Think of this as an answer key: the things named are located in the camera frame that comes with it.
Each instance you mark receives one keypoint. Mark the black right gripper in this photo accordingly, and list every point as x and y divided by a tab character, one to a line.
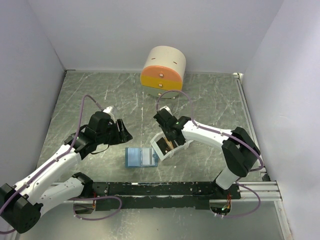
170	138

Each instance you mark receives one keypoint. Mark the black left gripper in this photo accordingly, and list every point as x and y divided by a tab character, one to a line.
122	136

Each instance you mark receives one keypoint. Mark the blue card holder wallet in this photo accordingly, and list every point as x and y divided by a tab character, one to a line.
133	158

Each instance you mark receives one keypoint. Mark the silver VIP card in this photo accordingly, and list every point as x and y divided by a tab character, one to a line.
147	158

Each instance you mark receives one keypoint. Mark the white card tray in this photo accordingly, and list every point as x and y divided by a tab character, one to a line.
165	148

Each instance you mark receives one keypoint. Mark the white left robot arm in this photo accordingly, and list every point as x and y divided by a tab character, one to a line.
24	203

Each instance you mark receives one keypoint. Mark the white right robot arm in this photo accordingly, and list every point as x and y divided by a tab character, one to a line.
239	150

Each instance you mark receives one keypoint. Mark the round three-drawer mini cabinet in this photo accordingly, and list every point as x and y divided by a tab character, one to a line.
163	72

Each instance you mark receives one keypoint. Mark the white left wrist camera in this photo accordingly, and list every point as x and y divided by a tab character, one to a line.
111	111

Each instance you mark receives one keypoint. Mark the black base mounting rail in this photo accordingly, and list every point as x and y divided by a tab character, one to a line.
149	195

